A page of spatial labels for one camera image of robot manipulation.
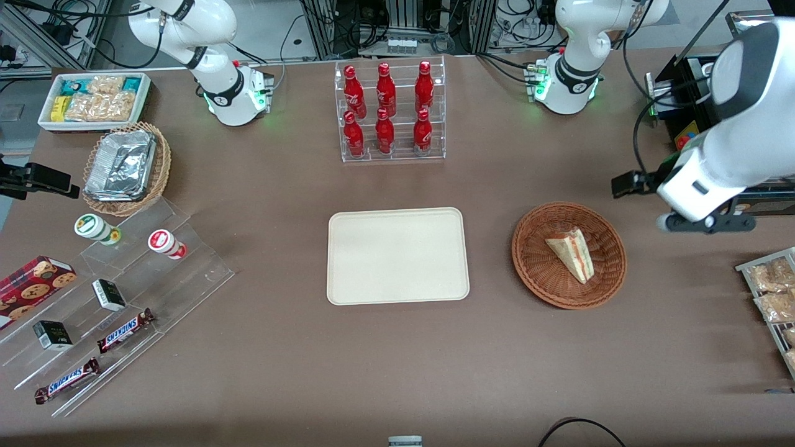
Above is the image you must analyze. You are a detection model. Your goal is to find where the triangular sandwich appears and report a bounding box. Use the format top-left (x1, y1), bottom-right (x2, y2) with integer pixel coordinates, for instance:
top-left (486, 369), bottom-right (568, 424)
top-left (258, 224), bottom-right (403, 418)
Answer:
top-left (545, 228), bottom-right (595, 284)

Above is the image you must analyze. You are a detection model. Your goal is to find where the brown wicker basket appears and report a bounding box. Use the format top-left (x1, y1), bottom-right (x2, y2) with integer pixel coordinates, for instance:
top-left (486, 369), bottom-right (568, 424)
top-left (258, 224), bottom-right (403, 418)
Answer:
top-left (511, 202), bottom-right (627, 310)

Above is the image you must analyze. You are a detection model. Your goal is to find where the beige plastic tray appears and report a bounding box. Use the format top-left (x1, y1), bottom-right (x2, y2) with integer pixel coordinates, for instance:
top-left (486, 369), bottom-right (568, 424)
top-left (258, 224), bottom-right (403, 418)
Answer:
top-left (327, 207), bottom-right (471, 306)

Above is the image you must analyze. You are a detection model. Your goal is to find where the light wicker basket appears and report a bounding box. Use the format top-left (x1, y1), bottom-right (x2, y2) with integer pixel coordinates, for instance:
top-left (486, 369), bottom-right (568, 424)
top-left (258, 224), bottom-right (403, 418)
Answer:
top-left (82, 122), bottom-right (172, 218)

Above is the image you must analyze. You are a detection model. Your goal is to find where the black food warmer case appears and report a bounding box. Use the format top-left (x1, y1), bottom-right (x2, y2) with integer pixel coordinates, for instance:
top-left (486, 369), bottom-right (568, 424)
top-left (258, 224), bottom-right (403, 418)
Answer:
top-left (645, 11), bottom-right (795, 218)

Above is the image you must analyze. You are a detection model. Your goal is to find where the red cola bottle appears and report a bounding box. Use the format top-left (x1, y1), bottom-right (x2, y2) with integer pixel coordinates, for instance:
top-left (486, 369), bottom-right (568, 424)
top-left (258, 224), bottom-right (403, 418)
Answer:
top-left (415, 61), bottom-right (434, 115)
top-left (343, 65), bottom-right (367, 119)
top-left (343, 111), bottom-right (365, 158)
top-left (413, 109), bottom-right (433, 155)
top-left (376, 63), bottom-right (397, 117)
top-left (375, 108), bottom-right (395, 155)

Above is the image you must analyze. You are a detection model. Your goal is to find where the clear acrylic bottle rack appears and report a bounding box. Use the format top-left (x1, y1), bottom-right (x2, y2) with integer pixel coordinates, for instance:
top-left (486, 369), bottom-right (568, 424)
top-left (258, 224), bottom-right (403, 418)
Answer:
top-left (334, 55), bottom-right (447, 163)

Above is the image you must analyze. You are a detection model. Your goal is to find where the clear acrylic step display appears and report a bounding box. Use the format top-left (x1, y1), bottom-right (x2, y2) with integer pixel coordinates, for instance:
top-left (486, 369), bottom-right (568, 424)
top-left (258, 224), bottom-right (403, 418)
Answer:
top-left (0, 197), bottom-right (235, 418)

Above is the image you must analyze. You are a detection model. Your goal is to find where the red lid white cup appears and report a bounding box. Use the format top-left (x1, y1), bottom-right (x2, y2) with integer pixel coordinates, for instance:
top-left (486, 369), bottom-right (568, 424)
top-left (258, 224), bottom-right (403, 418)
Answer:
top-left (148, 229), bottom-right (188, 260)

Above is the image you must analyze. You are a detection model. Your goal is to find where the aluminium foil container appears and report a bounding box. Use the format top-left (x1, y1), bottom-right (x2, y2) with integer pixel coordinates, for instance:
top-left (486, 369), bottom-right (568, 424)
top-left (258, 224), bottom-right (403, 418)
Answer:
top-left (84, 129), bottom-right (157, 202)

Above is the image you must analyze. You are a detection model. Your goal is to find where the snickers chocolate bar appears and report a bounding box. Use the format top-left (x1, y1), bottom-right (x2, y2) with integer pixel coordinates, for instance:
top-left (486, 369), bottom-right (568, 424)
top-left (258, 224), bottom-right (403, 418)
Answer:
top-left (34, 358), bottom-right (101, 405)
top-left (97, 309), bottom-right (155, 354)

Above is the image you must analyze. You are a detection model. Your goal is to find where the small black box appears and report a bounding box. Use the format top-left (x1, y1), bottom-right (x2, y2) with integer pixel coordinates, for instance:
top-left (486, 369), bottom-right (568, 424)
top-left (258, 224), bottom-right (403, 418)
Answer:
top-left (32, 320), bottom-right (73, 351)
top-left (92, 279), bottom-right (127, 312)

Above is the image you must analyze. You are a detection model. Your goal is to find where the small clear cracker bag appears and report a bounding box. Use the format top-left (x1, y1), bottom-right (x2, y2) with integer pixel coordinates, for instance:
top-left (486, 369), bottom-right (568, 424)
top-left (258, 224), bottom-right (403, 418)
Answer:
top-left (87, 76), bottom-right (125, 95)

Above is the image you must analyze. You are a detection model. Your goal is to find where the large clear cracker bag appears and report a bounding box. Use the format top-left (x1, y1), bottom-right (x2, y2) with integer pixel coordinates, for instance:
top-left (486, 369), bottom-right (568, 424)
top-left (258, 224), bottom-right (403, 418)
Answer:
top-left (64, 92), bottom-right (136, 122)

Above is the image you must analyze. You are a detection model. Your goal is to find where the green lid white cup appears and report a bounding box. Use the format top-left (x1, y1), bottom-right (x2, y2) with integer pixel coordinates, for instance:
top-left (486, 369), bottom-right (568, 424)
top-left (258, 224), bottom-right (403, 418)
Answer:
top-left (74, 214), bottom-right (122, 246)

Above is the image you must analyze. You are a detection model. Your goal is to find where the white rectangular snack bin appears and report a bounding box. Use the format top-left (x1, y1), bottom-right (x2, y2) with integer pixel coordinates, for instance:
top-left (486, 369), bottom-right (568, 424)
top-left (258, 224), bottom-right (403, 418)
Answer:
top-left (37, 72), bottom-right (152, 133)

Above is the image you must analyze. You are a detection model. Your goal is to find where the red cookie box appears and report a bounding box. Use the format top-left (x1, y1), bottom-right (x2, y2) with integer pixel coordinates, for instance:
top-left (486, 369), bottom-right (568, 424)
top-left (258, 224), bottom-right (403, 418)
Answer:
top-left (0, 256), bottom-right (77, 331)

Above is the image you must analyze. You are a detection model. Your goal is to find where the grey wrist camera black mount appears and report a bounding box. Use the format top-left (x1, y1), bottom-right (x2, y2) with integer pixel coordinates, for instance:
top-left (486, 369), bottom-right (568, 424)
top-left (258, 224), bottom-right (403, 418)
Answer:
top-left (657, 211), bottom-right (756, 235)

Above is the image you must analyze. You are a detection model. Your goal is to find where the grey wire rack tray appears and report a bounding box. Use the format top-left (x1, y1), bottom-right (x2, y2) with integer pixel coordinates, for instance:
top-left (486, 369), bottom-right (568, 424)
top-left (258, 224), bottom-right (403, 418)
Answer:
top-left (735, 247), bottom-right (795, 381)

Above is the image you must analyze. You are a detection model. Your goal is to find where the black cable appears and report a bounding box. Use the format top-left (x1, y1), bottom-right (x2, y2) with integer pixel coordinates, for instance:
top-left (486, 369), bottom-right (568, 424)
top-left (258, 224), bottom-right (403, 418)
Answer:
top-left (537, 417), bottom-right (627, 447)

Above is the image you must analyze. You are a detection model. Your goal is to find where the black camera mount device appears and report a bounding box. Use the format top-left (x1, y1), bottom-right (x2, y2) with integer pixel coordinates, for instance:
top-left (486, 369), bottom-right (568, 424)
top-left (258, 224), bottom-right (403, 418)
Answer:
top-left (0, 155), bottom-right (81, 201)

